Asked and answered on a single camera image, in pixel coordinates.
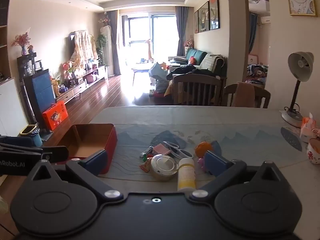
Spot pink flower vase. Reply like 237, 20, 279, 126
11, 31, 32, 56

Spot wooden slatted chair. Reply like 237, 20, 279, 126
172, 74, 223, 106

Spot pink cylindrical toy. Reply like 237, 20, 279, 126
197, 155, 208, 171

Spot bed with colourful bedding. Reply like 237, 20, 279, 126
247, 64, 268, 86

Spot green sofa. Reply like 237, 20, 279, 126
168, 48, 228, 80

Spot black jacket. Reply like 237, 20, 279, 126
172, 64, 216, 77

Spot wooden chair with towel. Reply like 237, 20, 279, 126
222, 82, 271, 109

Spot giraffe toy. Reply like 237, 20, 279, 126
144, 38, 154, 61

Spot cream sofa blanket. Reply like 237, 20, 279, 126
199, 54, 223, 71

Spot patterned white cup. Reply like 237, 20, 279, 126
307, 137, 320, 165

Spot grey curtain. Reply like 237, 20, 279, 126
175, 6, 190, 53
107, 10, 121, 76

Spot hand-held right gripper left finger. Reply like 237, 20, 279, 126
27, 149, 123, 202

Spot clothes rack with coats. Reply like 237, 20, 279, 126
67, 30, 99, 63

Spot green push pin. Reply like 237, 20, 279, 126
139, 146, 154, 160

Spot tissue pack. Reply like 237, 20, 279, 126
299, 112, 320, 143

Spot teal trash bin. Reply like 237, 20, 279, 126
19, 124, 43, 147

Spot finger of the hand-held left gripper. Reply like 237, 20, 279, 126
35, 146, 69, 162

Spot blue folding board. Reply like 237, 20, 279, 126
23, 69, 57, 132

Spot potted plant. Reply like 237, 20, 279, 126
96, 34, 109, 66

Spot round coffee table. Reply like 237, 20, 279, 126
131, 62, 157, 81

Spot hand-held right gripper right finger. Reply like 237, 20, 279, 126
189, 151, 285, 202

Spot red flower arrangement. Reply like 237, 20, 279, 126
62, 60, 78, 81

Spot standing air conditioner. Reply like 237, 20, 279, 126
100, 26, 114, 77

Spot grey desk lamp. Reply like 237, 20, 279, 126
279, 52, 314, 128

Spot orange fruit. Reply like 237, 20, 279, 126
195, 142, 214, 159

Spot orange gift box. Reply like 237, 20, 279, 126
42, 101, 69, 131

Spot wooden TV cabinet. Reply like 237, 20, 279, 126
56, 65, 109, 105

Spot white cabinet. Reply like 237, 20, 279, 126
0, 77, 28, 137

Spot pink ribbed comb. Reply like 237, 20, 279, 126
152, 143, 172, 157

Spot white sunglasses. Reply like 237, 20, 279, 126
162, 141, 194, 159

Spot red metal box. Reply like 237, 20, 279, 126
57, 124, 118, 175

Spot red snack packet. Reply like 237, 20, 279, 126
139, 159, 156, 173

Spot black water dispenser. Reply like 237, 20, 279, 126
17, 52, 38, 78

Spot pink towel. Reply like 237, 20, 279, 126
236, 81, 256, 108

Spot grey plastic bag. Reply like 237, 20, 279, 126
148, 61, 171, 98

